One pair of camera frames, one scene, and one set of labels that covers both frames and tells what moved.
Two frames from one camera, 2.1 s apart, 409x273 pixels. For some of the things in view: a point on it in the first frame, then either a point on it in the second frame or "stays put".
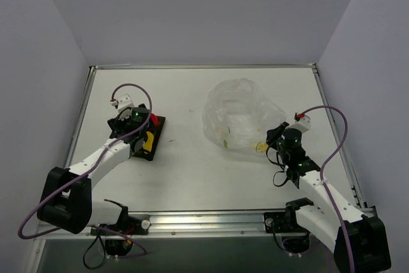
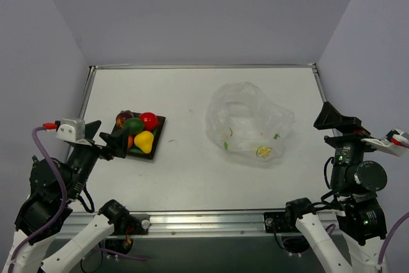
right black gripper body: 274,133 → 342,139
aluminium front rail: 194,226 stays put
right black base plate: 283,222 stays put
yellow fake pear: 147,145 stays put
